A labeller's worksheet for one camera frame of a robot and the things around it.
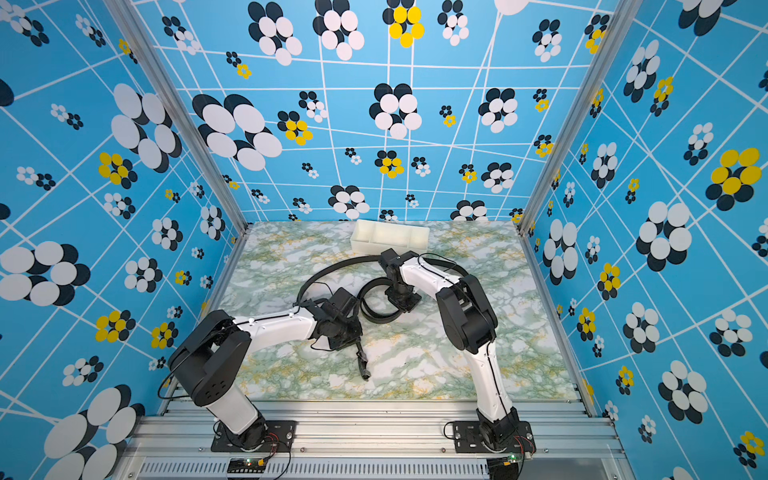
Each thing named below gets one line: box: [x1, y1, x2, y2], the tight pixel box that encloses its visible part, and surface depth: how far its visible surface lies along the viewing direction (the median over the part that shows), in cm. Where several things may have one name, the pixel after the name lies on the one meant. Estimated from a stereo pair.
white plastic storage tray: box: [350, 219, 430, 257], surface depth 118 cm
